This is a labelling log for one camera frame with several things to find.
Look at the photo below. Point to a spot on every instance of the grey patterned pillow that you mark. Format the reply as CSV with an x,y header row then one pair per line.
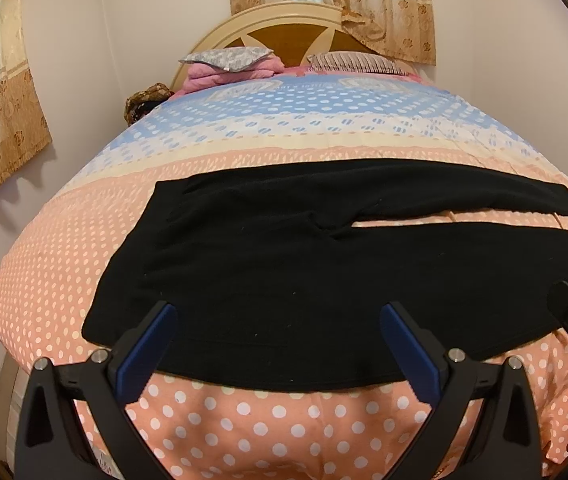
x,y
229,57

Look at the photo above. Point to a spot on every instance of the brown patterned bag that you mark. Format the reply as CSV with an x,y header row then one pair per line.
x,y
146,102

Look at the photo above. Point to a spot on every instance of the folded pink blanket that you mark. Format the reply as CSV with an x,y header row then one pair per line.
x,y
214,80

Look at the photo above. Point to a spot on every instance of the black pants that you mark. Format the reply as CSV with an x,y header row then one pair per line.
x,y
264,260

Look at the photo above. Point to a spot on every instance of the striped pillow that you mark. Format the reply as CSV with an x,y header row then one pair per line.
x,y
349,62

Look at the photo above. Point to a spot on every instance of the cream and brown wooden headboard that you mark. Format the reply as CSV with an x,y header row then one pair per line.
x,y
289,35

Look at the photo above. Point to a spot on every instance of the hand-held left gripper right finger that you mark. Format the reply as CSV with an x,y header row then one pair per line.
x,y
409,342

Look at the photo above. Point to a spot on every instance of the cream bed side rail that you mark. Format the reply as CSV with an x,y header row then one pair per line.
x,y
4,410

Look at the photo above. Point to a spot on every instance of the polka dot quilt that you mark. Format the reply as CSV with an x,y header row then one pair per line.
x,y
314,125

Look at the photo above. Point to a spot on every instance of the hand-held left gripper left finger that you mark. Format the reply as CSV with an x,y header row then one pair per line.
x,y
149,342

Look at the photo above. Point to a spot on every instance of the long beige floral curtain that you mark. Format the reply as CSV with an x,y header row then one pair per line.
x,y
4,110

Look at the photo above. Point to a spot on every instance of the pink pillow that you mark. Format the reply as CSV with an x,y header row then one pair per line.
x,y
411,69

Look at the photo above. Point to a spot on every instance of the short beige floral curtain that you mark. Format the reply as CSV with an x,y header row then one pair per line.
x,y
389,10

